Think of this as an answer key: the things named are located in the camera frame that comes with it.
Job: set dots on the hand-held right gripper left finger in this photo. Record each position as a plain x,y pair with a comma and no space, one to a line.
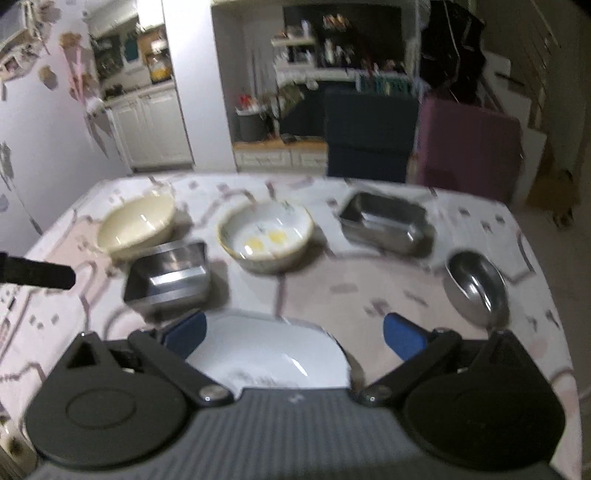
187,330

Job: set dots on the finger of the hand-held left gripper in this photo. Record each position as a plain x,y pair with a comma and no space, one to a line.
37,273

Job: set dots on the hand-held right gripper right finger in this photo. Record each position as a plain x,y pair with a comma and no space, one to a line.
404,339

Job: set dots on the square steel container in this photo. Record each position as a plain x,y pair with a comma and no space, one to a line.
161,277

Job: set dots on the white plate with dark rim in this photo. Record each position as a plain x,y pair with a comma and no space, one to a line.
268,346

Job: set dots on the oval steel dish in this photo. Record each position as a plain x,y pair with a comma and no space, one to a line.
475,281

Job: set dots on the rectangular steel container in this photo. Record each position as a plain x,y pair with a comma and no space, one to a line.
383,217

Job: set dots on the floral bowl with yellow rim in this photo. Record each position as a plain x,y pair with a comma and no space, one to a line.
263,230

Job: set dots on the bear printed tablecloth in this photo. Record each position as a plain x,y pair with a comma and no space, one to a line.
360,286

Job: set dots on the white kitchen cabinet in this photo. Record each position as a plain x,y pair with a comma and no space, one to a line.
152,124

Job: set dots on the low cabinet with wooden top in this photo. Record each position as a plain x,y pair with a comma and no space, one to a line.
281,154

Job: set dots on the purple covered chair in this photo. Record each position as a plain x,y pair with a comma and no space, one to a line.
466,147

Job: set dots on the dark blue chair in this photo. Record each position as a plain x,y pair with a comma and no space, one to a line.
367,134

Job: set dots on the cardboard box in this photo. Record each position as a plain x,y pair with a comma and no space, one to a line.
554,189

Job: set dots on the dark trash bin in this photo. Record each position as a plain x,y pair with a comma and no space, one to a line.
250,124

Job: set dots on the jar with yellow contents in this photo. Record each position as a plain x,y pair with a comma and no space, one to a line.
158,69

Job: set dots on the black hanging clothes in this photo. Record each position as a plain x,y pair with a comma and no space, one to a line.
455,50

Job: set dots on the white plush wall ornament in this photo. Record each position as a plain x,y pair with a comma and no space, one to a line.
96,105

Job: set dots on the cluttered wall shelf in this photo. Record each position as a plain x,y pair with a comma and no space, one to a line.
323,50

